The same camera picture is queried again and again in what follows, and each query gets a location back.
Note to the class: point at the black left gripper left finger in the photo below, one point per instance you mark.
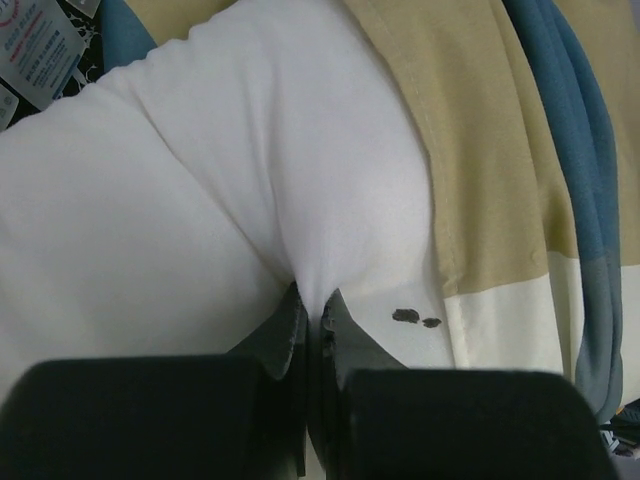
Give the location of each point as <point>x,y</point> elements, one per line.
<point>238,415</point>

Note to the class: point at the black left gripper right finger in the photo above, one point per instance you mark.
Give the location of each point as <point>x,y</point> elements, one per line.
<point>372,418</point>

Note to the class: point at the blue beige patchwork pillowcase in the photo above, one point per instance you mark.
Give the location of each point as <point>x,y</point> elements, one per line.
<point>527,113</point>

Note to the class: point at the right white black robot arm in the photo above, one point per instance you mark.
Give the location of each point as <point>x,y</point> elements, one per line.
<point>621,434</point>

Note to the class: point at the plain white pillow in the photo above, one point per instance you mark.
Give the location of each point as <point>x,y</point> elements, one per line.
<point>49,49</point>

